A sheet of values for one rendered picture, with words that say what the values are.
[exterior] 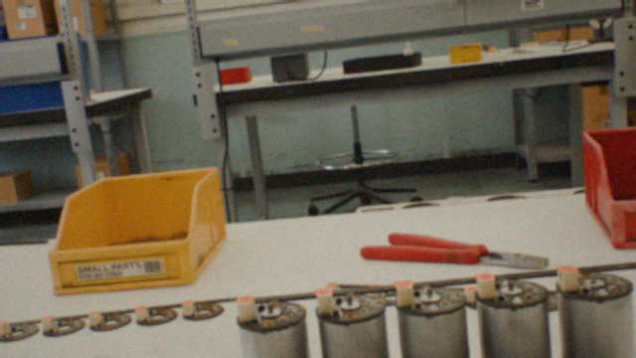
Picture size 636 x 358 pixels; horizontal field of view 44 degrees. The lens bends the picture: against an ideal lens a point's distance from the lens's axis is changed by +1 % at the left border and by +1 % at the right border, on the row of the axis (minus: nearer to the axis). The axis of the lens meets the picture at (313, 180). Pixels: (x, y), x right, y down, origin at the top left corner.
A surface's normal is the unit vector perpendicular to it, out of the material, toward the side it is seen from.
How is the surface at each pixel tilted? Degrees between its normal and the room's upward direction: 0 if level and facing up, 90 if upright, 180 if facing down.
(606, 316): 90
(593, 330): 90
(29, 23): 89
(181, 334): 0
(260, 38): 90
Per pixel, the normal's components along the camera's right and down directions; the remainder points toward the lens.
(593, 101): -0.06, 0.20
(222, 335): -0.11, -0.98
